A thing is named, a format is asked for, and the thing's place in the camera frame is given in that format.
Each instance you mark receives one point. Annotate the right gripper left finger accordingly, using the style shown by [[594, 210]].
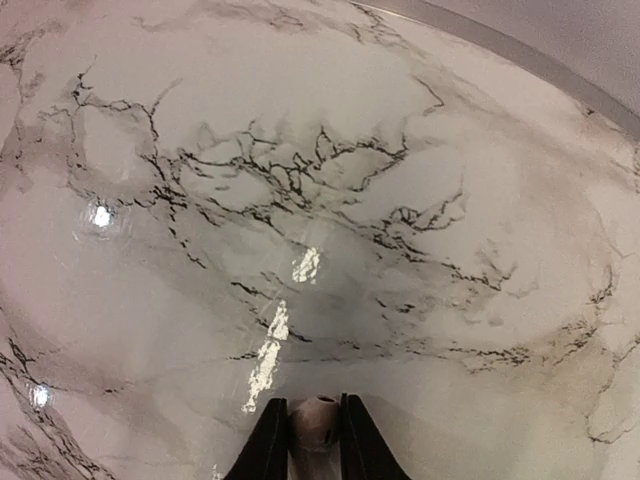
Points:
[[265, 453]]

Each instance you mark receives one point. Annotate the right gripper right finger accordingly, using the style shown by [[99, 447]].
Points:
[[364, 453]]

